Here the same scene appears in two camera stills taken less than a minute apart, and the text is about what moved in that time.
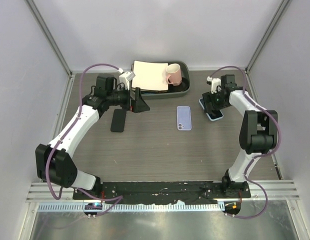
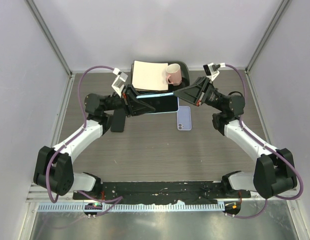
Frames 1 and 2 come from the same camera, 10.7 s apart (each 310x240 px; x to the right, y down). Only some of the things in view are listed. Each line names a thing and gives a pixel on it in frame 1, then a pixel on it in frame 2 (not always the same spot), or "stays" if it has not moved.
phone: x=183 y=118 stays
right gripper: x=208 y=97 to x=196 y=93
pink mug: x=174 y=77 stays
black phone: x=118 y=120 stays
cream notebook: x=149 y=76 stays
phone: x=213 y=115 to x=162 y=103
